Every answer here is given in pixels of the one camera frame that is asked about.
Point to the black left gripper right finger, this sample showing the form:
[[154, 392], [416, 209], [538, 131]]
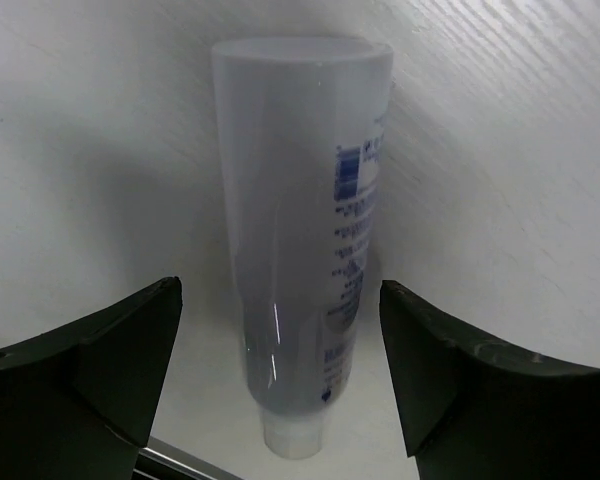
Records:
[[474, 406]]

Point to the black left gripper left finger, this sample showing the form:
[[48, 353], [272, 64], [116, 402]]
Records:
[[79, 401]]

